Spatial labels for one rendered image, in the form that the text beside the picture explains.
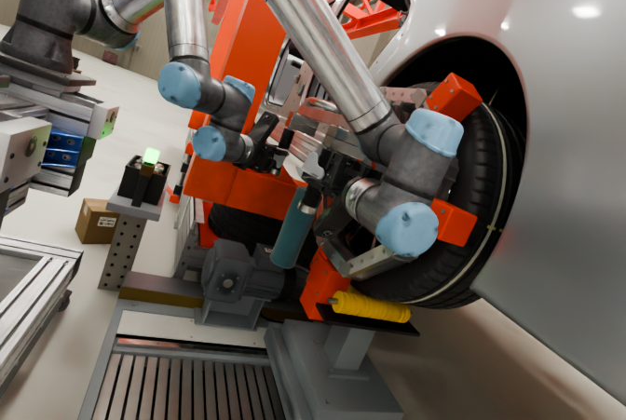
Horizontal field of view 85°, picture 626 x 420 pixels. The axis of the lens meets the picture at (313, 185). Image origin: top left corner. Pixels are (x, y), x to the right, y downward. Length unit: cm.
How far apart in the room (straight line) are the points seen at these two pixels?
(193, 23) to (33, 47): 48
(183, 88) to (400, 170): 41
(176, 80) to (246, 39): 66
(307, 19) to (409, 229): 33
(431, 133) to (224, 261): 93
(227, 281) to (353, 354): 49
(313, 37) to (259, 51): 78
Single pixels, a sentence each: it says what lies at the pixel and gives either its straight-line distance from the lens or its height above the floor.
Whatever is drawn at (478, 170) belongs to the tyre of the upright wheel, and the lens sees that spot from 83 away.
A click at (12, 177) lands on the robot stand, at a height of 70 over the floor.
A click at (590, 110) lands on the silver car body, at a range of 76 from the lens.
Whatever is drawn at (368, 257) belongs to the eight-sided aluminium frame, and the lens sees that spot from 89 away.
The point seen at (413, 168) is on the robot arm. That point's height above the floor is 93.
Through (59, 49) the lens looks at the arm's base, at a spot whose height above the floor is 87.
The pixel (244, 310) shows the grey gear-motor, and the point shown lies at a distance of 156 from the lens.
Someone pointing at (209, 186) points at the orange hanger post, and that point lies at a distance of 134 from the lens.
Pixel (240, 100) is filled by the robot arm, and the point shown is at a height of 92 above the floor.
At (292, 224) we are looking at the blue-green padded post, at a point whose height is 63.
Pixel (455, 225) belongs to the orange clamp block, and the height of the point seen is 85.
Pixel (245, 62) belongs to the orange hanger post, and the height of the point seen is 105.
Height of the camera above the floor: 93
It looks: 9 degrees down
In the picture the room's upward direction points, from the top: 22 degrees clockwise
